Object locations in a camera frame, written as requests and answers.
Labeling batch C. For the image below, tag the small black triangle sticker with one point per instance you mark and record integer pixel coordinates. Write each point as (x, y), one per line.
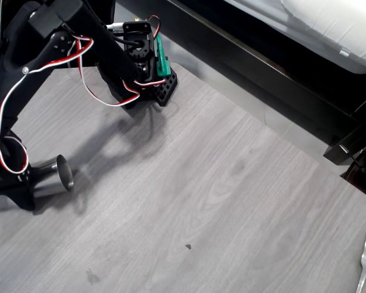
(188, 246)

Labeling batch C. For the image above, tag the stainless steel cup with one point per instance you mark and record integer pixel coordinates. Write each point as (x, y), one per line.
(50, 180)

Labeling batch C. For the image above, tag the black bed frame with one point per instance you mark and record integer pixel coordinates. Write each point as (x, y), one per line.
(262, 61)

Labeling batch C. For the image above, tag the white mattress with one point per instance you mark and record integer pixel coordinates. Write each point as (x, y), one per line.
(317, 21)

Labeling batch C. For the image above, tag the green circuit board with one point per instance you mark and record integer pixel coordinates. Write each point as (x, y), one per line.
(163, 61)

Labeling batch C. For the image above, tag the black perforated arm base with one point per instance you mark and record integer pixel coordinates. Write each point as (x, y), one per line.
(167, 88)

